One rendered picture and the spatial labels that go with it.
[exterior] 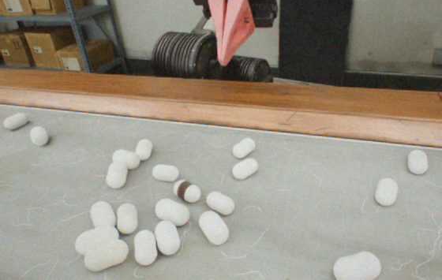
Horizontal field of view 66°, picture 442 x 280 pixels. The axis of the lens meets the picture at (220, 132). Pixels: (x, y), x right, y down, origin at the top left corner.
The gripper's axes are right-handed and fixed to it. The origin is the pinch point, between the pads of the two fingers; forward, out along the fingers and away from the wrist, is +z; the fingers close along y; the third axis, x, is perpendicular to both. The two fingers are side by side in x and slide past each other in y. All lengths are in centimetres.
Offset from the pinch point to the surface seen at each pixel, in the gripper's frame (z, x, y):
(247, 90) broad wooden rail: -1.5, 12.5, 0.2
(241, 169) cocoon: 13.3, 0.9, 4.6
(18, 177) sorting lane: 18.8, -1.7, -22.8
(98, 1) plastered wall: -137, 153, -178
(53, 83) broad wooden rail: 0.1, 11.1, -36.9
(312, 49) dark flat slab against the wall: -105, 166, -6
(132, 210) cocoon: 20.0, -4.9, -4.0
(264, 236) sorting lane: 19.9, -2.6, 8.7
